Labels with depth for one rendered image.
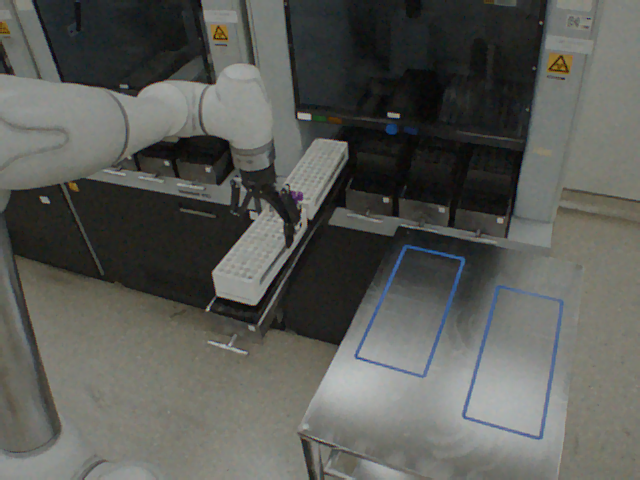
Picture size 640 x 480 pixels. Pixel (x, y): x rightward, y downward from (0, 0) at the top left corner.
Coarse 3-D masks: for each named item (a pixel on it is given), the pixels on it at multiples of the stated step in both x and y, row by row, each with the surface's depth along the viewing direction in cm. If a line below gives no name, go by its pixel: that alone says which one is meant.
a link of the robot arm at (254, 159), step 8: (272, 144) 112; (232, 152) 113; (240, 152) 110; (248, 152) 109; (256, 152) 109; (264, 152) 110; (272, 152) 113; (240, 160) 111; (248, 160) 111; (256, 160) 111; (264, 160) 112; (272, 160) 114; (240, 168) 113; (248, 168) 112; (256, 168) 112
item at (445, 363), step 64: (384, 256) 128; (448, 256) 126; (512, 256) 125; (384, 320) 114; (448, 320) 113; (512, 320) 111; (576, 320) 109; (320, 384) 103; (384, 384) 102; (448, 384) 101; (512, 384) 100; (384, 448) 93; (448, 448) 92; (512, 448) 90
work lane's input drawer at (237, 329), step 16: (352, 160) 161; (336, 192) 150; (320, 208) 144; (320, 224) 143; (304, 240) 137; (304, 256) 136; (288, 272) 129; (272, 288) 124; (288, 288) 130; (224, 304) 121; (240, 304) 120; (256, 304) 122; (272, 304) 122; (208, 320) 123; (224, 320) 121; (240, 320) 119; (256, 320) 118; (272, 320) 124; (240, 336) 123; (256, 336) 120; (240, 352) 119
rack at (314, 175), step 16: (320, 144) 158; (336, 144) 158; (304, 160) 153; (320, 160) 152; (336, 160) 151; (304, 176) 147; (320, 176) 146; (336, 176) 153; (304, 192) 142; (320, 192) 150; (304, 208) 139
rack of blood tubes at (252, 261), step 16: (256, 224) 133; (272, 224) 132; (304, 224) 137; (240, 240) 127; (256, 240) 127; (272, 240) 127; (240, 256) 123; (256, 256) 123; (272, 256) 122; (288, 256) 130; (224, 272) 118; (240, 272) 117; (256, 272) 119; (272, 272) 123; (224, 288) 119; (240, 288) 116; (256, 288) 117
